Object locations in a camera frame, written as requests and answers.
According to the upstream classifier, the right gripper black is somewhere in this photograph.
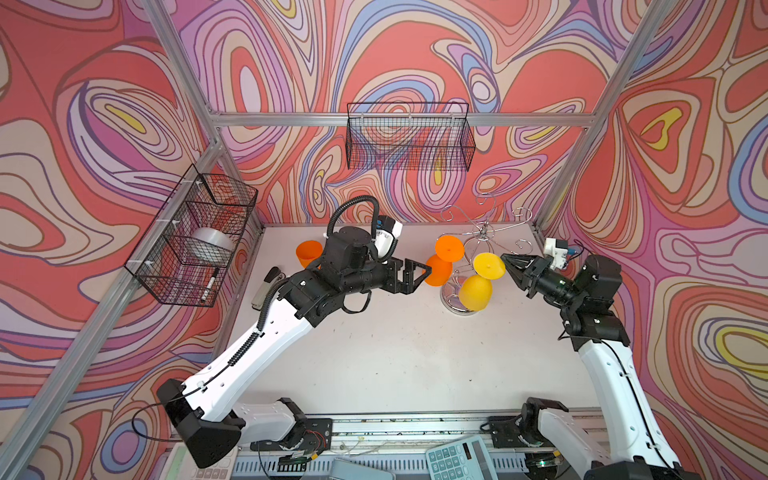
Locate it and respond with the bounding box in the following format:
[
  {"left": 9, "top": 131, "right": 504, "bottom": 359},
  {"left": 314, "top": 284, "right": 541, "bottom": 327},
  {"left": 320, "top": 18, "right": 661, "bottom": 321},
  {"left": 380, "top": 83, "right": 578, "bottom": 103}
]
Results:
[{"left": 500, "top": 252, "right": 584, "bottom": 308}]

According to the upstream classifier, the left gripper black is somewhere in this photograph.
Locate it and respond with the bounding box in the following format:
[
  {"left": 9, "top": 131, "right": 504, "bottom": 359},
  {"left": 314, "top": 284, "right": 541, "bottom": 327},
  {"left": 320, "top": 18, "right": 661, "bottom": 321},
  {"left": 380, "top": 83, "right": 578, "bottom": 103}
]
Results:
[{"left": 338, "top": 254, "right": 432, "bottom": 299}]

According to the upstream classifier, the yellow wine glass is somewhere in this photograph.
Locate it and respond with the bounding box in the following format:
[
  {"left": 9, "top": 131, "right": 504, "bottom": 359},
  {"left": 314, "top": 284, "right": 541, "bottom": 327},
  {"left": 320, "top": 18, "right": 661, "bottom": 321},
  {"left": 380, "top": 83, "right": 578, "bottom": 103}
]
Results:
[{"left": 458, "top": 252, "right": 506, "bottom": 312}]

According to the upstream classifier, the orange wine glass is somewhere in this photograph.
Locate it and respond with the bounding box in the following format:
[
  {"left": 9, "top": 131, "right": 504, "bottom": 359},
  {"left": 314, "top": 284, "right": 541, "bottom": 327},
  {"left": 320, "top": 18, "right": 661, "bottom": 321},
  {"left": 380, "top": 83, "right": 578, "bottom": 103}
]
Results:
[
  {"left": 295, "top": 240, "right": 323, "bottom": 268},
  {"left": 426, "top": 235, "right": 465, "bottom": 287}
]

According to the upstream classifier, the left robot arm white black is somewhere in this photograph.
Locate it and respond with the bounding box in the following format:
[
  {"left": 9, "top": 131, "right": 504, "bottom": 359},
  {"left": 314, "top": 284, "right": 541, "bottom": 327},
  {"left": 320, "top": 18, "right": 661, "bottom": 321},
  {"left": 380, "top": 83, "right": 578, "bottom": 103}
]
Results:
[{"left": 157, "top": 195, "right": 431, "bottom": 469}]

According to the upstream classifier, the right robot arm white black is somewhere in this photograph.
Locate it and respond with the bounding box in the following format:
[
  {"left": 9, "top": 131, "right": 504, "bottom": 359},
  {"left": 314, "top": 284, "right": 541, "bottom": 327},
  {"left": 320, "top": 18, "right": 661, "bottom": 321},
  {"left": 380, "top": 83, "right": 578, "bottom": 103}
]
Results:
[{"left": 501, "top": 253, "right": 698, "bottom": 479}]

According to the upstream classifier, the chrome wine glass rack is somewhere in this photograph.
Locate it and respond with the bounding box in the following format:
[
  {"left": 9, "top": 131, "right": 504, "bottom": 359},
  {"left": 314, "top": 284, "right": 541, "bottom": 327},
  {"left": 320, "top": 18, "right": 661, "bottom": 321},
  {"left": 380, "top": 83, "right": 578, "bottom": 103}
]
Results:
[{"left": 438, "top": 193, "right": 534, "bottom": 317}]

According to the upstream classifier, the grey black stapler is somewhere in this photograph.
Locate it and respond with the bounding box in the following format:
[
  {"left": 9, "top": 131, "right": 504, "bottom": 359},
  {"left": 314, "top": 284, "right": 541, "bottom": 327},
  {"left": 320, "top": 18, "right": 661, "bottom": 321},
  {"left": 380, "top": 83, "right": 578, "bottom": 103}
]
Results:
[{"left": 251, "top": 266, "right": 286, "bottom": 311}]

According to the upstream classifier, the teal calculator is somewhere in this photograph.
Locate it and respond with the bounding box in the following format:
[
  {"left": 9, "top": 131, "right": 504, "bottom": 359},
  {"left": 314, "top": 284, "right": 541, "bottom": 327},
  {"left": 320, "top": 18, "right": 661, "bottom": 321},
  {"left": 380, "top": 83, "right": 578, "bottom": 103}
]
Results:
[{"left": 426, "top": 435, "right": 498, "bottom": 480}]

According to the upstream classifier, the black marker pen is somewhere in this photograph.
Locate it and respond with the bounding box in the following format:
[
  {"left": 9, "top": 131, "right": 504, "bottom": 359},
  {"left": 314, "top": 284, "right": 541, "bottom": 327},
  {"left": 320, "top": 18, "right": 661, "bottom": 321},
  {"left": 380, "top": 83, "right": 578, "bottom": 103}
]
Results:
[{"left": 200, "top": 267, "right": 220, "bottom": 304}]

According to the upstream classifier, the silver tape roll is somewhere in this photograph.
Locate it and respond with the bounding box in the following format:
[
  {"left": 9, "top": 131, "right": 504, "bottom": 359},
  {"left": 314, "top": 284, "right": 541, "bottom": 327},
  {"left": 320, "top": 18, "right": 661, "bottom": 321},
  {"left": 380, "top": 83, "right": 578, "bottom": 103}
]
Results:
[{"left": 187, "top": 227, "right": 235, "bottom": 266}]

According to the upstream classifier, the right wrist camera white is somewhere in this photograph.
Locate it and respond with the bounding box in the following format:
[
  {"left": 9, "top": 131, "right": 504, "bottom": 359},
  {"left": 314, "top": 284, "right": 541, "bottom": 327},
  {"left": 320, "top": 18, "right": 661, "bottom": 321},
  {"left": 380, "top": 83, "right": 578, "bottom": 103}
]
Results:
[{"left": 543, "top": 237, "right": 576, "bottom": 270}]

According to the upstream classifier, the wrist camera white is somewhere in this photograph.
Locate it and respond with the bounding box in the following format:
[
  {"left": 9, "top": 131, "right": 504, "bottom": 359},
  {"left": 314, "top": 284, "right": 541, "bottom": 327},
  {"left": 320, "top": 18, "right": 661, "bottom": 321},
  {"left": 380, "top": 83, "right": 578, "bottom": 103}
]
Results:
[
  {"left": 374, "top": 215, "right": 403, "bottom": 262},
  {"left": 543, "top": 237, "right": 576, "bottom": 270}
]

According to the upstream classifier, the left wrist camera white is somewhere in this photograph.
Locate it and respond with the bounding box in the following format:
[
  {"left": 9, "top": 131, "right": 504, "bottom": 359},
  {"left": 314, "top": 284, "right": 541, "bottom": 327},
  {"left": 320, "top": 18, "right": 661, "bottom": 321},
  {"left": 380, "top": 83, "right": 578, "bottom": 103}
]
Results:
[{"left": 374, "top": 215, "right": 403, "bottom": 262}]

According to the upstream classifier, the back black wire basket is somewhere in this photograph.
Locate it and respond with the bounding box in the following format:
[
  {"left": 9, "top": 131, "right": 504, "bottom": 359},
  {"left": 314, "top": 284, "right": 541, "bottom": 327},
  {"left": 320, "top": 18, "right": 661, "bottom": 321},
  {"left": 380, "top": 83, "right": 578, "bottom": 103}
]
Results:
[{"left": 345, "top": 100, "right": 476, "bottom": 172}]

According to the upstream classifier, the black wire basket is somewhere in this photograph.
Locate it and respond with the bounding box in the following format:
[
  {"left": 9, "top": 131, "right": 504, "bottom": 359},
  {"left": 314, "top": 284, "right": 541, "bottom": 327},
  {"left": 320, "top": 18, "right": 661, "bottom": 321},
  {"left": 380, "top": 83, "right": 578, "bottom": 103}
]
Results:
[
  {"left": 124, "top": 166, "right": 258, "bottom": 308},
  {"left": 345, "top": 100, "right": 476, "bottom": 172}
]

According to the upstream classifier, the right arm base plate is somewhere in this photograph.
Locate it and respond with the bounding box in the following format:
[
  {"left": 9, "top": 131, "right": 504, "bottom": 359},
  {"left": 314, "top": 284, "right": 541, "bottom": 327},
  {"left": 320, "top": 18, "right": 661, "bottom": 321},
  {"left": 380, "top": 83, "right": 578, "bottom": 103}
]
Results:
[{"left": 480, "top": 415, "right": 554, "bottom": 449}]

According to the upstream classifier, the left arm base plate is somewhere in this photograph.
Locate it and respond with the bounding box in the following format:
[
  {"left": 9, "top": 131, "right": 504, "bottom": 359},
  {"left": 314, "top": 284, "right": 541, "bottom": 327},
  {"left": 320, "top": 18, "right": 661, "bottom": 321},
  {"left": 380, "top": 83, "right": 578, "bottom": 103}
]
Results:
[{"left": 250, "top": 417, "right": 333, "bottom": 455}]

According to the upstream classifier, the left black wire basket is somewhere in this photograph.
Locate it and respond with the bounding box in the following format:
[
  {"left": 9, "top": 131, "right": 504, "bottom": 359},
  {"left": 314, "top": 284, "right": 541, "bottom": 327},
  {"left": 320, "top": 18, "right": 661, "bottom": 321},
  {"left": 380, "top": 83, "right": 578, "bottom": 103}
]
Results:
[{"left": 124, "top": 166, "right": 258, "bottom": 308}]

